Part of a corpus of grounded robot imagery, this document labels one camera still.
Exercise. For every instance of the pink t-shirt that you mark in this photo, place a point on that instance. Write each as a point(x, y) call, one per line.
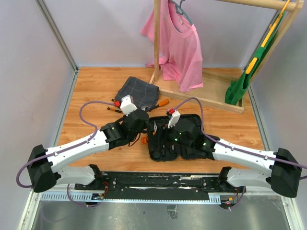
point(180, 48)

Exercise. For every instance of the green garment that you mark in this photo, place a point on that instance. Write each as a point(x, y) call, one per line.
point(237, 89)

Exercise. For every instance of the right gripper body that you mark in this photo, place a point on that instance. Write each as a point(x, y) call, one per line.
point(185, 143)

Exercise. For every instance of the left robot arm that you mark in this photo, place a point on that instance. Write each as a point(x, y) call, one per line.
point(50, 167)

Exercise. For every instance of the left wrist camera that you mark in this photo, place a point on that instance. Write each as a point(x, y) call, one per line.
point(127, 106)

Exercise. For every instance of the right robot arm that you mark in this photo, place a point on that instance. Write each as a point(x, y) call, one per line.
point(277, 170)

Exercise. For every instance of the yellow clothes hanger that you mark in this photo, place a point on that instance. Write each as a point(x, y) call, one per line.
point(259, 52)

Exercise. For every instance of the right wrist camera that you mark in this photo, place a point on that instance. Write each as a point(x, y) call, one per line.
point(174, 118)

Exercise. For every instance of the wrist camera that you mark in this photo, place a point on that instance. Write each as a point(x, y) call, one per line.
point(174, 118)
point(127, 106)

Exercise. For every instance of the orange handled pliers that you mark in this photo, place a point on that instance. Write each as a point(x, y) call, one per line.
point(155, 127)

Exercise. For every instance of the grey folded cloth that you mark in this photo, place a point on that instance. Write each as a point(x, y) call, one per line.
point(143, 93)

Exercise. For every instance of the teal clothes hanger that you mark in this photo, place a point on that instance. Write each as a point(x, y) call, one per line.
point(183, 14)

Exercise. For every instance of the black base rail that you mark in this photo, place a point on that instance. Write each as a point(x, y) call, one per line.
point(158, 186)

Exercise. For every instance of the black plastic tool case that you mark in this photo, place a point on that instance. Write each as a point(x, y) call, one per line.
point(169, 153)

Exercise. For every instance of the orange black screwdriver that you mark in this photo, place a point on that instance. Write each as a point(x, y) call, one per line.
point(161, 104)

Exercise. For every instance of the wooden clothes rack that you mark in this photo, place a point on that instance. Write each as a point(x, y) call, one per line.
point(212, 94)

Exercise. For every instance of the claw hammer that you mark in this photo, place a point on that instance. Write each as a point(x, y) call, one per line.
point(159, 139)

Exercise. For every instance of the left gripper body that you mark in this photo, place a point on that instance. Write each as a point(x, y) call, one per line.
point(147, 125)

